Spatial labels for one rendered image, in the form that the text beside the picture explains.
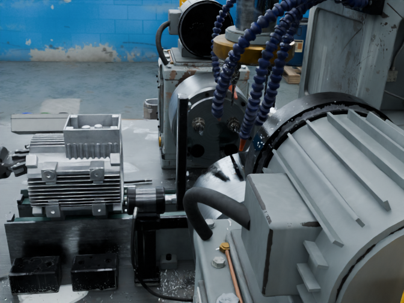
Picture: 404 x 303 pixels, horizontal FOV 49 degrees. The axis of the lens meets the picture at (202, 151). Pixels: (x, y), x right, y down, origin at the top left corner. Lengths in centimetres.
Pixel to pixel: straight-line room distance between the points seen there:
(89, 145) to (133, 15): 559
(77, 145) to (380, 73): 64
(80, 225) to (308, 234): 76
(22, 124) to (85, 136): 35
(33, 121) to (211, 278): 88
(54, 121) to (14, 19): 550
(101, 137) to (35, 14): 573
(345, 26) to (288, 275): 72
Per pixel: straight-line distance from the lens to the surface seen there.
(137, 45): 660
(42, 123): 129
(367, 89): 92
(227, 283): 53
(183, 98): 85
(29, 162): 101
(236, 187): 73
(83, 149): 100
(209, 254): 57
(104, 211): 102
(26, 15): 670
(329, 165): 40
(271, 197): 38
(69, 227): 107
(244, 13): 96
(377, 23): 90
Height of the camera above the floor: 151
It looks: 24 degrees down
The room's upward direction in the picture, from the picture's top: 2 degrees clockwise
